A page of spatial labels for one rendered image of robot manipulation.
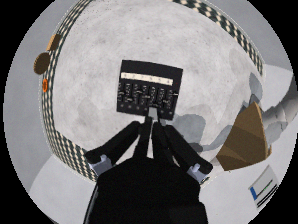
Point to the black lighting desk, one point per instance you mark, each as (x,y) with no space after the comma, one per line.
(156,84)

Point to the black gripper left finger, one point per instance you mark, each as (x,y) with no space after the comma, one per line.
(104,157)

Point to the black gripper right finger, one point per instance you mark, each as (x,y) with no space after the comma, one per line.
(184,154)

